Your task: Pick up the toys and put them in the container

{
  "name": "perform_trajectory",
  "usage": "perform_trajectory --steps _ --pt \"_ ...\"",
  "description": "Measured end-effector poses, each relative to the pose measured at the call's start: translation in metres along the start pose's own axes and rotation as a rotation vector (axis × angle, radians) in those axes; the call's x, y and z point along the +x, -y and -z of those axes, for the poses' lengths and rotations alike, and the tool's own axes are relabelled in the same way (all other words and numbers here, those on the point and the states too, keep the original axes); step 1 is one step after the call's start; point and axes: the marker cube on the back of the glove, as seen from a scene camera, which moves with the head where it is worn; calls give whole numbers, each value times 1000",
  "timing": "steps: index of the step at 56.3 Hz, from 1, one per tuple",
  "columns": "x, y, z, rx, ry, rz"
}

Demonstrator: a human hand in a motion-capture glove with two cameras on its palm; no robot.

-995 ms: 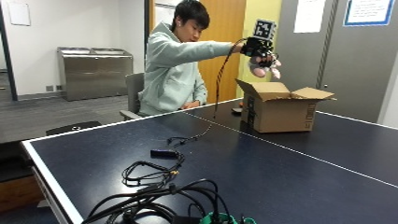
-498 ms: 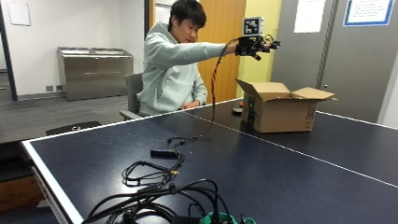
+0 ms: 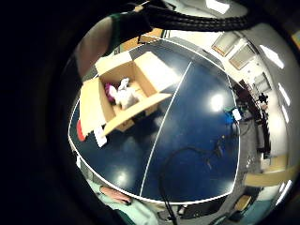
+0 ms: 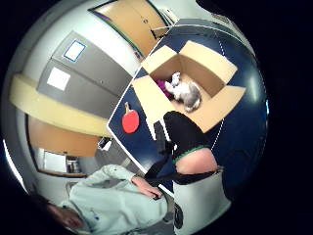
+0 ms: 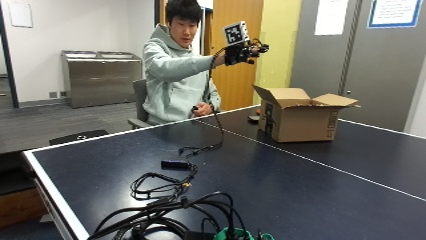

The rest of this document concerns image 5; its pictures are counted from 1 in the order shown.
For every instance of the open cardboard box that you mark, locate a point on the open cardboard box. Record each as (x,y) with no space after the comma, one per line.
(302,120)

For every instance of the small orange and black object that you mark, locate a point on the small orange and black object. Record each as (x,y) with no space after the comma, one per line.
(254,117)

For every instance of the white marker cube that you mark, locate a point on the white marker cube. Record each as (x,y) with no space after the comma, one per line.
(236,33)

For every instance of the small black adapter box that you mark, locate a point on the small black adapter box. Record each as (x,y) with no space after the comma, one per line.
(175,164)

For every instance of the person in pale green hoodie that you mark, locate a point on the person in pale green hoodie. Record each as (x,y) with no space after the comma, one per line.
(174,76)

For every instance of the grey office chair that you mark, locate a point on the grey office chair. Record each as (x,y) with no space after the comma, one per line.
(141,100)

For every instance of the wooden door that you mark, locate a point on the wooden door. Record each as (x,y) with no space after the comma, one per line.
(235,83)

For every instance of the white paper sheet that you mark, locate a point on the white paper sheet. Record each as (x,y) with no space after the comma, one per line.
(332,16)

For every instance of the black power brick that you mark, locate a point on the black power brick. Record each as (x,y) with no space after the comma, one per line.
(198,236)

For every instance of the stainless steel waste bins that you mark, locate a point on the stainless steel waste bins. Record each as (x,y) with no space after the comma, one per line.
(101,80)

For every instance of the black chair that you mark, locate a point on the black chair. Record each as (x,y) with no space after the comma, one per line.
(78,136)

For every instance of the small black hand-held button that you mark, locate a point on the small black hand-held button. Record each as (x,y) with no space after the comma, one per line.
(195,108)

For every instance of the white wall board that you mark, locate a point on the white wall board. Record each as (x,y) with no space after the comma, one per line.
(21,13)

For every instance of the wall socket plate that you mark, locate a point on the wall socket plate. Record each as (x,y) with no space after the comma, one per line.
(54,94)

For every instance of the brown wooden box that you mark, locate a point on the brown wooden box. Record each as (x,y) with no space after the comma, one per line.
(21,208)

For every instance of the blue framed notice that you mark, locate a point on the blue framed notice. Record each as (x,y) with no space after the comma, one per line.
(395,13)

